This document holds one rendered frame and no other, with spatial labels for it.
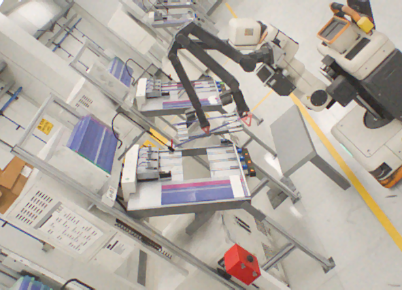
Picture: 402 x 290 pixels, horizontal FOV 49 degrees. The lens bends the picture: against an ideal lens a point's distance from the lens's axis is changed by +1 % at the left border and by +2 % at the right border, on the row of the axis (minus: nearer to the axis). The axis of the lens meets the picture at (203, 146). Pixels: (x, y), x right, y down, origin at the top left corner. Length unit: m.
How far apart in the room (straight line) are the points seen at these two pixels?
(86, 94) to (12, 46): 2.22
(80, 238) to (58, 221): 0.17
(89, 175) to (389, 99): 1.73
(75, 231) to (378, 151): 1.82
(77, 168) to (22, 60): 3.49
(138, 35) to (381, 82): 5.18
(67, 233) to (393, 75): 2.01
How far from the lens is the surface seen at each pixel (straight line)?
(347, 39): 2.62
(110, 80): 3.81
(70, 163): 2.50
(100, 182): 2.54
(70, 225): 2.60
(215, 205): 2.50
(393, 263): 2.67
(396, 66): 2.61
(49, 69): 5.81
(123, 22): 7.20
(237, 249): 2.25
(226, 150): 3.04
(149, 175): 2.75
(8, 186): 2.58
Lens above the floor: 1.99
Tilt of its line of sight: 21 degrees down
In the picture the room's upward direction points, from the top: 52 degrees counter-clockwise
